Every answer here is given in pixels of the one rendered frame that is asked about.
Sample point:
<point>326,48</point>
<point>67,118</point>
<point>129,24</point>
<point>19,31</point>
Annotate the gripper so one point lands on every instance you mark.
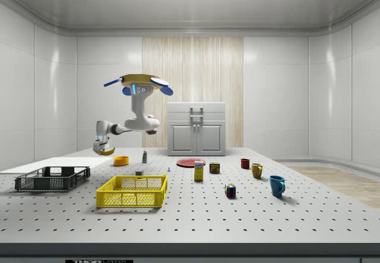
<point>100,146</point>

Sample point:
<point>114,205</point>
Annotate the banana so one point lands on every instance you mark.
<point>108,152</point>

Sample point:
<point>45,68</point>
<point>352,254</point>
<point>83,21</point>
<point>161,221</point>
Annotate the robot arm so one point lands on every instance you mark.
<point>138,105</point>

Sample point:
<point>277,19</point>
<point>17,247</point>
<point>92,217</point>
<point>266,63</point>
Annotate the yellow bowl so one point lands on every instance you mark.
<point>121,161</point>

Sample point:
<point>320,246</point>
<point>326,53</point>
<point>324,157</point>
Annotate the white board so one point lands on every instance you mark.
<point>62,162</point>

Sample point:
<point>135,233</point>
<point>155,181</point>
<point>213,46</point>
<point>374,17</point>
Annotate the small white bottle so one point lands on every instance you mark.
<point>144,157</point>

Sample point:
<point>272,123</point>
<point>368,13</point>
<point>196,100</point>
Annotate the yellow basket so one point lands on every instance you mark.
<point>130,196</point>

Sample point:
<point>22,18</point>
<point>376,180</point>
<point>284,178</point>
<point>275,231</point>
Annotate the dark grey basket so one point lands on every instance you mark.
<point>53,183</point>

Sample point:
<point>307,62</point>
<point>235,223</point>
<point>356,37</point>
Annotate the red plate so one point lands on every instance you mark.
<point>187,163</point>

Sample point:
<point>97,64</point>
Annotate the white cabinet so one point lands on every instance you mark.
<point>196,135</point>

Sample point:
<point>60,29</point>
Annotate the white and yellow box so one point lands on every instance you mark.
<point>199,172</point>

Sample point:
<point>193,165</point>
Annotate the flat-sided can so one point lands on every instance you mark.
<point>214,168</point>

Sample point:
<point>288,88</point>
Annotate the puzzle cube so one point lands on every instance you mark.
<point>230,190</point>

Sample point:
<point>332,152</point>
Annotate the red mug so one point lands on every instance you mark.
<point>245,164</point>

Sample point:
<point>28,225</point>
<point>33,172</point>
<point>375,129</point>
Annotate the yellow mug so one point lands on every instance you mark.
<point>256,171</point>

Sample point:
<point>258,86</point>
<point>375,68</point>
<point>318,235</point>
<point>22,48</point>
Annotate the blue mug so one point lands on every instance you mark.
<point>276,185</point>

